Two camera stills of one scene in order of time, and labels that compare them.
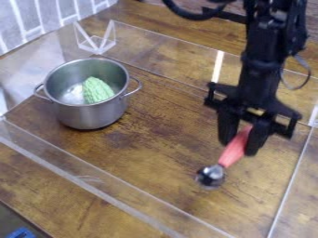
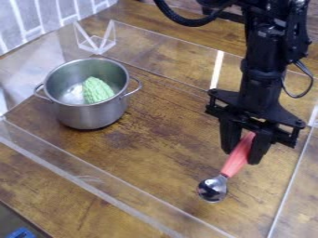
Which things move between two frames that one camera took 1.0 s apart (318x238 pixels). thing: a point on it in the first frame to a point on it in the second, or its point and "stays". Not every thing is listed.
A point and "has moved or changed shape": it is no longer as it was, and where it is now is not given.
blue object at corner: (22, 232) stays
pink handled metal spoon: (210, 178) has moved or changed shape
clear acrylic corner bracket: (93, 43) stays
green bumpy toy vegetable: (95, 91) stays
